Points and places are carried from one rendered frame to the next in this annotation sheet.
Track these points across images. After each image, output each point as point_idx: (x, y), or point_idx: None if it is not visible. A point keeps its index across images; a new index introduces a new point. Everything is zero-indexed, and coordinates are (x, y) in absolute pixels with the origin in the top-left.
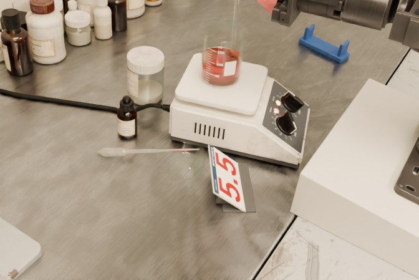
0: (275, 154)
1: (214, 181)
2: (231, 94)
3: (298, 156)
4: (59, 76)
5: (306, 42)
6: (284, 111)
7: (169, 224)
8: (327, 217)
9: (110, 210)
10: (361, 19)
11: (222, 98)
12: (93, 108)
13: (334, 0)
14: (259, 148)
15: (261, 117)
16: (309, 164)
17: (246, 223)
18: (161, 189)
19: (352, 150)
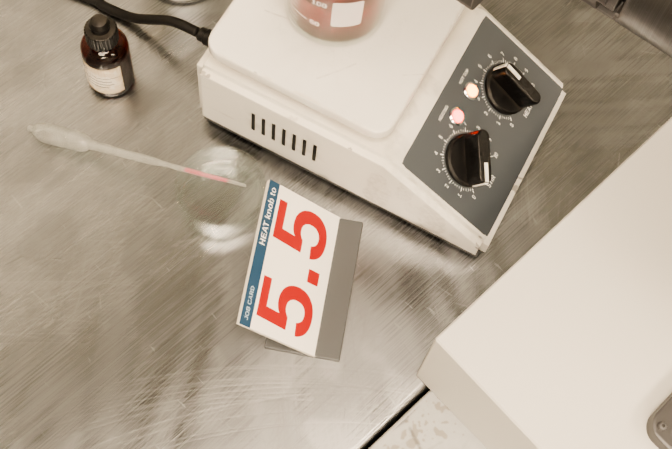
0: (427, 223)
1: (247, 291)
2: (344, 69)
3: (479, 242)
4: None
5: None
6: (481, 115)
7: (137, 357)
8: (482, 427)
9: (21, 295)
10: (665, 49)
11: (318, 81)
12: None
13: None
14: (392, 201)
15: (407, 140)
16: (467, 316)
17: (307, 387)
18: (146, 259)
19: (591, 291)
